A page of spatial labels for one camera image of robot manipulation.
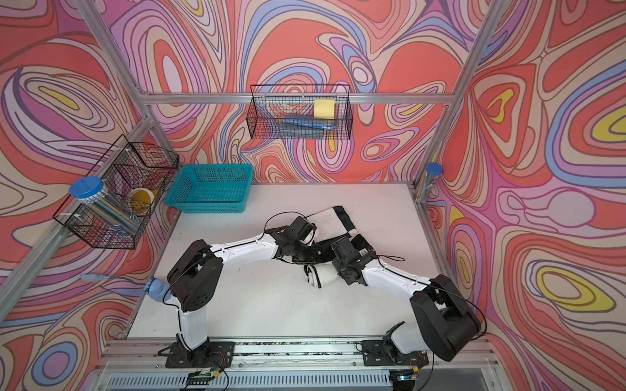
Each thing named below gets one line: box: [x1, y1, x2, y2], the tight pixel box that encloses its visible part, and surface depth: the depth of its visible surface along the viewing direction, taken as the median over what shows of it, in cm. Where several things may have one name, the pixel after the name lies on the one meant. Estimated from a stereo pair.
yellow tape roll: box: [127, 187, 155, 216], surface depth 78 cm
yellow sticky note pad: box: [313, 99, 336, 120], surface depth 90 cm
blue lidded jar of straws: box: [68, 175, 142, 238], surface depth 63 cm
